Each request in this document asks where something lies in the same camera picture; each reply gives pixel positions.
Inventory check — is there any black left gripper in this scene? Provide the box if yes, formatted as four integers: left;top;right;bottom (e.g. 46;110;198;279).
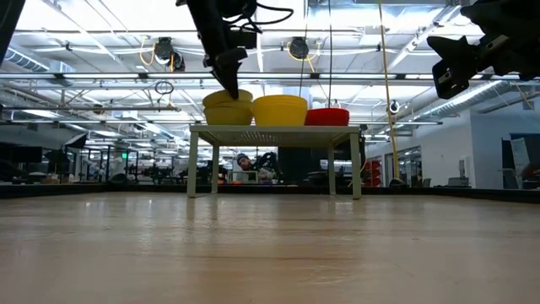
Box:
185;0;258;100

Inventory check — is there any silver round ceiling duct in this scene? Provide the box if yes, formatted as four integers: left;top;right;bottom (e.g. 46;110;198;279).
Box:
421;79;507;122
0;44;51;73

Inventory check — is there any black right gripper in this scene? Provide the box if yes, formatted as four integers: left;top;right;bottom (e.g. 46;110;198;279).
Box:
426;0;540;100

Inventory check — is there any person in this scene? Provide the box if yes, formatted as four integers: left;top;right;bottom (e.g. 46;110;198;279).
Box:
235;151;280;185

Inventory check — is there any white poster board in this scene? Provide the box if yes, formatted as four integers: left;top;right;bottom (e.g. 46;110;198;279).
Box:
501;133;540;190

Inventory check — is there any thin black hanging cable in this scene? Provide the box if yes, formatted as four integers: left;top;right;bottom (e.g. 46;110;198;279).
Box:
327;0;333;109

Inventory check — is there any black ceiling cord reel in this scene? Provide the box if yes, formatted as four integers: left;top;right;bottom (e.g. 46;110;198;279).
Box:
288;36;311;60
170;50;186;72
153;36;176;61

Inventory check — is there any yellow hanging rope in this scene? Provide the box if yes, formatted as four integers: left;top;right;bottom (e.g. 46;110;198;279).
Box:
376;0;406;187

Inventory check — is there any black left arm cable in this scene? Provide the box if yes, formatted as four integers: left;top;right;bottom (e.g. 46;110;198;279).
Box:
235;0;295;35

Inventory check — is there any black softbox light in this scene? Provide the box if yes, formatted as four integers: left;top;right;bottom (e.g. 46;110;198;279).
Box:
62;133;89;149

